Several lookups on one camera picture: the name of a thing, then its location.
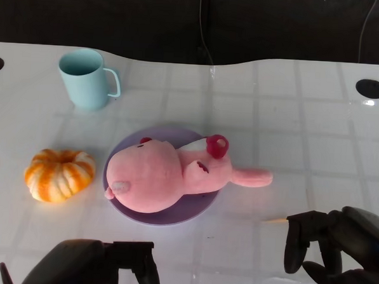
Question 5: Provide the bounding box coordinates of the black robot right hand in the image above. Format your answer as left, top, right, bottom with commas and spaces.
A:
282, 203, 379, 284

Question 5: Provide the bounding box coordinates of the orange white striped pumpkin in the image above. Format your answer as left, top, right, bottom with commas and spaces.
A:
23, 147, 98, 205

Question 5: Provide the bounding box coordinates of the light blue handled cup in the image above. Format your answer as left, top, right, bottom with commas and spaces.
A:
56, 47, 124, 113

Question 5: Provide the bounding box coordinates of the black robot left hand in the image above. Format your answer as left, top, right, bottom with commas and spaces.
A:
19, 234, 164, 284

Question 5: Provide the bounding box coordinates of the lavender round plate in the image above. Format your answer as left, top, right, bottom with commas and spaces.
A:
100, 123, 226, 229

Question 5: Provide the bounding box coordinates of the thin grey hanging cable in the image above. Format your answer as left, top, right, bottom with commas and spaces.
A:
196, 0, 218, 66
357, 0, 378, 65

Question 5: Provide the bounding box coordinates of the pink plush doll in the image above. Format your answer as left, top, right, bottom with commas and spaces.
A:
102, 128, 276, 220

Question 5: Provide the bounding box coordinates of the thin black antenna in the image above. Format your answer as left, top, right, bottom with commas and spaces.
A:
0, 261, 14, 284

